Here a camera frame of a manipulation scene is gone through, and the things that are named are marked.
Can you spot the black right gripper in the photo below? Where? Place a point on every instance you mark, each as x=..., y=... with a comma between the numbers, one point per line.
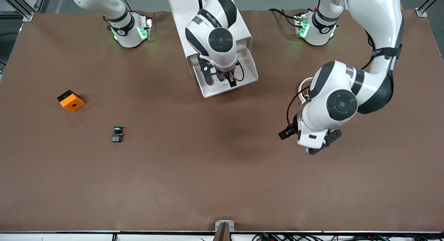
x=231, y=82

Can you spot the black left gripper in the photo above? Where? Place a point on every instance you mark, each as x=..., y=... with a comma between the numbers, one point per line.
x=290, y=130

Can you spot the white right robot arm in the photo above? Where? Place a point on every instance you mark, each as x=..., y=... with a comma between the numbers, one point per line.
x=208, y=29

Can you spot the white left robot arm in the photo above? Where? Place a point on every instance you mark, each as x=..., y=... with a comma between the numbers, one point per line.
x=378, y=25

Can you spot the green push button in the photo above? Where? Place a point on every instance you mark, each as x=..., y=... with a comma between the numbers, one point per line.
x=117, y=138

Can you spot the white curved plastic piece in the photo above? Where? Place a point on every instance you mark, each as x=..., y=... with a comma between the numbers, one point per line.
x=300, y=93

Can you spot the brown table mat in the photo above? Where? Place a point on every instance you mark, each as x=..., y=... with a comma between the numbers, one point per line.
x=222, y=171

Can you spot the grey metal bracket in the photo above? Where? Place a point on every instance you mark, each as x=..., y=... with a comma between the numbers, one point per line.
x=218, y=223

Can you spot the brown camera post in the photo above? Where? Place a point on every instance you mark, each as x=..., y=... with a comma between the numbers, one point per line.
x=222, y=234

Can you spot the orange button enclosure box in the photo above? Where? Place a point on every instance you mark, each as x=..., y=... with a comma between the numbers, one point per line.
x=72, y=104

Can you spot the aluminium frame profile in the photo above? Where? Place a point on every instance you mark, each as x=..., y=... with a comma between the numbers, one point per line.
x=27, y=16
x=421, y=12

